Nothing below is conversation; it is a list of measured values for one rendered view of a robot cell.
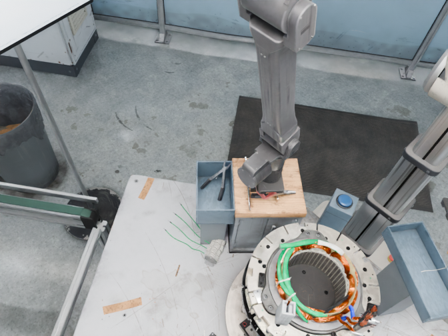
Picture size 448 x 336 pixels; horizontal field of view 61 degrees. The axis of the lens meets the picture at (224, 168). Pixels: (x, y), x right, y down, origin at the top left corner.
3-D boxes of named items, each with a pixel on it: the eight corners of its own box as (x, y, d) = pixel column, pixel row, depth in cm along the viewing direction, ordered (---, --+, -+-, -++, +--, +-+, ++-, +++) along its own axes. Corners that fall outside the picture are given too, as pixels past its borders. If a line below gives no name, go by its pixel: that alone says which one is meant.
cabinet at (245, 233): (229, 253, 128) (235, 217, 106) (227, 205, 138) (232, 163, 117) (286, 253, 129) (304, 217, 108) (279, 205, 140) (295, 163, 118)
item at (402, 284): (415, 335, 116) (471, 311, 93) (383, 342, 114) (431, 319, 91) (382, 259, 130) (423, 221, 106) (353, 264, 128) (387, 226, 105)
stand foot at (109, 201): (53, 235, 210) (53, 234, 209) (76, 184, 230) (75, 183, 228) (113, 245, 209) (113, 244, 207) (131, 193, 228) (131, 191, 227)
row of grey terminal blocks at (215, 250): (215, 268, 124) (215, 263, 121) (201, 262, 125) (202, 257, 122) (227, 243, 130) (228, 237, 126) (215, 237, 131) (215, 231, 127)
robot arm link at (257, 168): (302, 139, 83) (273, 116, 86) (267, 168, 78) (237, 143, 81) (291, 169, 92) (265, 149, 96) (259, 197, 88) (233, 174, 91)
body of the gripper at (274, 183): (258, 195, 96) (261, 179, 90) (254, 162, 102) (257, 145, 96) (283, 194, 96) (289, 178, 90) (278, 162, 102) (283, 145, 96)
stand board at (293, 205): (235, 217, 106) (235, 213, 104) (231, 162, 117) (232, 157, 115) (305, 217, 108) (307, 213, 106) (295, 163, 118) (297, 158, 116)
